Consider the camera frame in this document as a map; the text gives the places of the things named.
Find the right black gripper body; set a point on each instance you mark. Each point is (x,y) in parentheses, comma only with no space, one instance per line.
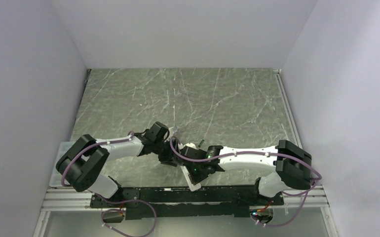
(196,172)

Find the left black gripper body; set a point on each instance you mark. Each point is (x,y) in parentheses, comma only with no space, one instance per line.
(166,153)

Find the aluminium frame rail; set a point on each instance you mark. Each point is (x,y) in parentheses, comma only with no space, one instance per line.
(296,137)

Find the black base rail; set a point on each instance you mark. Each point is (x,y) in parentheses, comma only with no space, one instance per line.
(235,200)

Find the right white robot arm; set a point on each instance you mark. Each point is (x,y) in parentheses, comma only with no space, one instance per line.
(288,165)

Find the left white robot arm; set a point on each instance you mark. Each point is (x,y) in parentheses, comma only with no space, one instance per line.
(81,165)

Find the white remote control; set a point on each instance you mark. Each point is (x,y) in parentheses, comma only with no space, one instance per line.
(191,184)

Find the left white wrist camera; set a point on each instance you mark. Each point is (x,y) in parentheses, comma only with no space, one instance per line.
(173,130)

